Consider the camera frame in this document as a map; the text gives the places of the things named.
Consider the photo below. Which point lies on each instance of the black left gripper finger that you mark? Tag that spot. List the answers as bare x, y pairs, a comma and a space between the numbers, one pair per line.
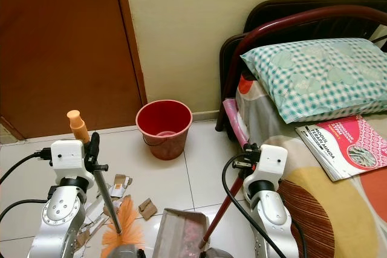
94, 145

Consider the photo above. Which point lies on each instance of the orange broom with silver shaft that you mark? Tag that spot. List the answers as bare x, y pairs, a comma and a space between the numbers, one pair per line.
77, 126

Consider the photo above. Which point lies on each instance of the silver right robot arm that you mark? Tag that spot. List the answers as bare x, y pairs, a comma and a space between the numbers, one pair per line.
272, 216

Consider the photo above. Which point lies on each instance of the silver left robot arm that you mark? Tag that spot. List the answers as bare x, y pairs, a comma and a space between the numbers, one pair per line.
61, 219

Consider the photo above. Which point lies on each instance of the brown and white cardboard scrap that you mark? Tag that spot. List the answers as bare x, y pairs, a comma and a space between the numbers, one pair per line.
122, 185

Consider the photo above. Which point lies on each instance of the patterned grey orange bed sheet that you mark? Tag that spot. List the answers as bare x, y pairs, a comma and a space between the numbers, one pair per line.
273, 126

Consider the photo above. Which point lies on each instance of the pink mattress edge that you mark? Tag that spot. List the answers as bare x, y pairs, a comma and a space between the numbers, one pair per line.
231, 116

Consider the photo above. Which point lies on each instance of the small brown cardboard scrap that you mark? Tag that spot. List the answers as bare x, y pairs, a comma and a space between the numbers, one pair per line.
147, 208

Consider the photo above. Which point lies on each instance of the red plastic bucket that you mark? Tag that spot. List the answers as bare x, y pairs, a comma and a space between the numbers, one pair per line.
164, 139

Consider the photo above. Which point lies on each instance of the red and white book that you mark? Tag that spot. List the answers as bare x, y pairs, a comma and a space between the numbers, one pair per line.
344, 144

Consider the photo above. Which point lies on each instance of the brown wooden door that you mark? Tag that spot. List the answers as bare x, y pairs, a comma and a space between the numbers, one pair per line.
60, 52

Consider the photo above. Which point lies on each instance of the green checkered pillow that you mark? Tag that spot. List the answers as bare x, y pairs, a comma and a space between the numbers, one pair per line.
320, 78

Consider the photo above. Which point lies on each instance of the dark brown wooden headboard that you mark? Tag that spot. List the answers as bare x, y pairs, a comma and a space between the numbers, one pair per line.
273, 10

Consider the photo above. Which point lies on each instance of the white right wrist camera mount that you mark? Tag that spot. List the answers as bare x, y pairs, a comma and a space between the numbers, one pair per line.
272, 162

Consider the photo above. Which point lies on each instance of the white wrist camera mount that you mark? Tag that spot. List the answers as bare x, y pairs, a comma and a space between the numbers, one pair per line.
68, 158
272, 162

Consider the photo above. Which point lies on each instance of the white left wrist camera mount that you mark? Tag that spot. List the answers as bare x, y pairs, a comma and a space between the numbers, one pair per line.
68, 158

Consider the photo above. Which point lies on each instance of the brown wooden door frame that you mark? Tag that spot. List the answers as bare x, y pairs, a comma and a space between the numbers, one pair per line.
132, 40

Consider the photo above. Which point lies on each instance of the maroon metal bed rail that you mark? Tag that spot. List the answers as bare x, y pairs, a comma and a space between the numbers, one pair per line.
272, 28

